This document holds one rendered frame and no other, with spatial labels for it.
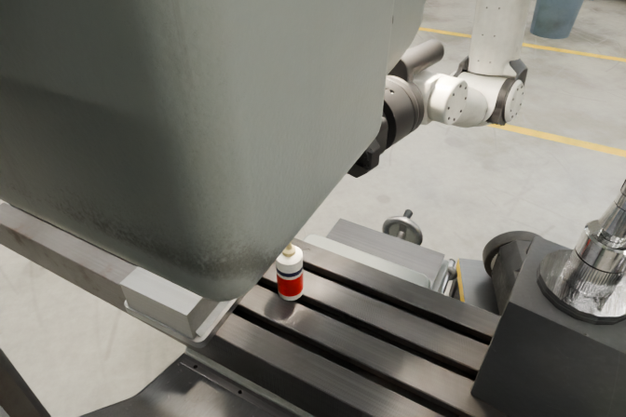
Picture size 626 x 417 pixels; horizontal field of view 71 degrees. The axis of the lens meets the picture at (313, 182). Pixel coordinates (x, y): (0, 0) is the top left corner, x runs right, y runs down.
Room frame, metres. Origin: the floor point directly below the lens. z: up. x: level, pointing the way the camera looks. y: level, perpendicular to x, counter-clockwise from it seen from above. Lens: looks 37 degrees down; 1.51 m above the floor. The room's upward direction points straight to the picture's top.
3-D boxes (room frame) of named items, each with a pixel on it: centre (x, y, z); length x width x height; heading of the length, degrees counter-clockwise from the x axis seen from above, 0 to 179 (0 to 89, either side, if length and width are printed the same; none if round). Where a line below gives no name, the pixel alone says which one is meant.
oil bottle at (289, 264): (0.45, 0.04, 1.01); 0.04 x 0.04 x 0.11
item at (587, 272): (0.30, -0.28, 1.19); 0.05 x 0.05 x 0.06
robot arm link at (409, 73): (0.57, -0.14, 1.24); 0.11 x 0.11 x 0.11; 47
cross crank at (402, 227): (0.87, -0.23, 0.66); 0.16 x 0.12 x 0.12; 152
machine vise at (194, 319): (0.54, 0.14, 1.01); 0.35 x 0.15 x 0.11; 153
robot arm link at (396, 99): (0.50, -0.06, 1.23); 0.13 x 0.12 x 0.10; 47
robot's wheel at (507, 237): (0.96, -0.64, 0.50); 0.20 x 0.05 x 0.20; 81
